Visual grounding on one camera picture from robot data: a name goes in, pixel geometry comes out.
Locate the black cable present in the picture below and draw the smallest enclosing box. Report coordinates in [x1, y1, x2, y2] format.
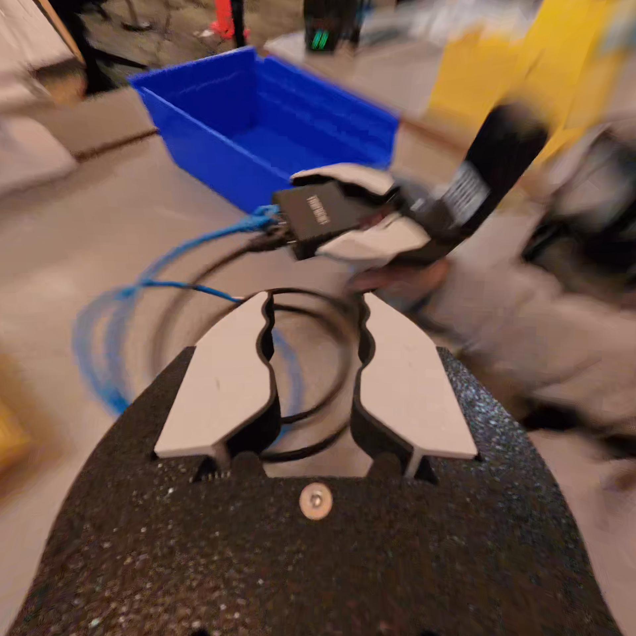
[153, 231, 359, 459]

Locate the red plastic object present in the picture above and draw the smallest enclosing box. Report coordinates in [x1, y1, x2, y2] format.
[209, 0, 250, 41]

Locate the person's right hand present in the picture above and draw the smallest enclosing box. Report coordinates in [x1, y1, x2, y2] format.
[346, 259, 450, 299]

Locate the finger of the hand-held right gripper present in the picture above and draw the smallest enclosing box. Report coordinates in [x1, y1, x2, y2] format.
[317, 215, 432, 270]
[290, 162, 400, 202]

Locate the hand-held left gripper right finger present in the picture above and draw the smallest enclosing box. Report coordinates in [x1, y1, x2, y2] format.
[349, 292, 479, 479]

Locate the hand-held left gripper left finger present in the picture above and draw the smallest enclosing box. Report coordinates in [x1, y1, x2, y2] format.
[153, 291, 283, 463]

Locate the black device with green lights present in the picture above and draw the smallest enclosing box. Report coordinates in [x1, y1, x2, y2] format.
[303, 0, 359, 53]

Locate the yellow box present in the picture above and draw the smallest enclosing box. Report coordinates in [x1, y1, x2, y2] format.
[429, 0, 636, 167]

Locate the small black network box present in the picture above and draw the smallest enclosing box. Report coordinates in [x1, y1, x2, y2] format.
[272, 181, 384, 261]

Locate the person's right forearm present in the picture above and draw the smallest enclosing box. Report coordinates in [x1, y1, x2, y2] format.
[422, 199, 636, 438]

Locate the blue plastic bin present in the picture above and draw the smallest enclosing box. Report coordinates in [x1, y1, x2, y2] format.
[128, 46, 401, 215]

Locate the blue network cable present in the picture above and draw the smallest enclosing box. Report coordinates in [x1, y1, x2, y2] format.
[72, 204, 305, 419]

